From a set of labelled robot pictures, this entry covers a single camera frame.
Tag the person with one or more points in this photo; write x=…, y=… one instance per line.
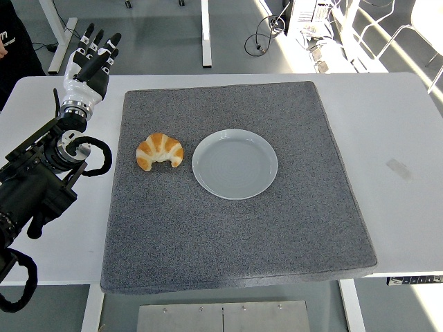
x=17, y=52

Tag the black table control panel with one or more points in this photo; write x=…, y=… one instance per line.
x=415, y=280

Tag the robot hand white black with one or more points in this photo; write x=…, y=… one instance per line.
x=81, y=91

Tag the croissant bread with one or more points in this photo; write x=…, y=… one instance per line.
x=159, y=147

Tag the white equipment box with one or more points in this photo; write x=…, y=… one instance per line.
x=308, y=15

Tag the white table leg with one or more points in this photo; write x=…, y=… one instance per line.
x=91, y=307
x=353, y=307

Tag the white desk leg with foot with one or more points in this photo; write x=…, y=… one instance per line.
x=206, y=31
x=64, y=38

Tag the white chair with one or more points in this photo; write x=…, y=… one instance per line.
x=424, y=24

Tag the round grey plate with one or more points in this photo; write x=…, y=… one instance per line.
x=235, y=166

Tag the grey metal plate with screws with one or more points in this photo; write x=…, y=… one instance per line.
x=221, y=318

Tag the grey felt mat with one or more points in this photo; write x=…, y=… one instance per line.
x=225, y=235

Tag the person's hand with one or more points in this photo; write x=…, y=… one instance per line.
x=2, y=52

